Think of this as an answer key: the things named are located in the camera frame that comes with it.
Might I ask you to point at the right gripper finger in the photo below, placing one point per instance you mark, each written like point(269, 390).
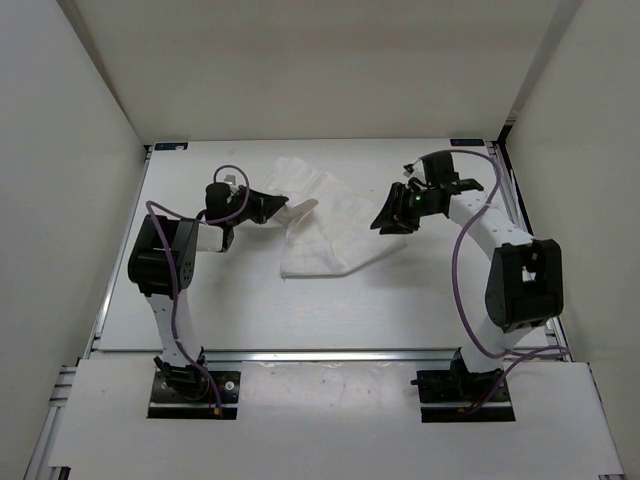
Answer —
point(386, 222)
point(406, 224)

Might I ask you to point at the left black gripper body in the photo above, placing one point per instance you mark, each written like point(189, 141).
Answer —
point(239, 205)

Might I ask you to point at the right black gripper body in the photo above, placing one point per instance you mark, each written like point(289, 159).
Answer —
point(424, 204)

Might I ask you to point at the white skirt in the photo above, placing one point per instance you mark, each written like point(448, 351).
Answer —
point(327, 224)

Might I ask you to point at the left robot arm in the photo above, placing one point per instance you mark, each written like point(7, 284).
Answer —
point(162, 266)

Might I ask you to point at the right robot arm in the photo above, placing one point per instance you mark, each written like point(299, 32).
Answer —
point(524, 288)

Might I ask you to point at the right blue table label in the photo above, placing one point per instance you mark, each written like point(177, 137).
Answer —
point(464, 143)

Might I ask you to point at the blue table label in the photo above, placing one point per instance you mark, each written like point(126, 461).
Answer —
point(171, 146)
point(464, 143)

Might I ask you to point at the left blue table label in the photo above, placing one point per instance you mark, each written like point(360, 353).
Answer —
point(171, 146)

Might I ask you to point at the front white cover board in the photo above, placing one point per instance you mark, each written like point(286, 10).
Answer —
point(348, 421)

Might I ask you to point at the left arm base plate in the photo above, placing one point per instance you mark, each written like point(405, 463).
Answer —
point(184, 393)

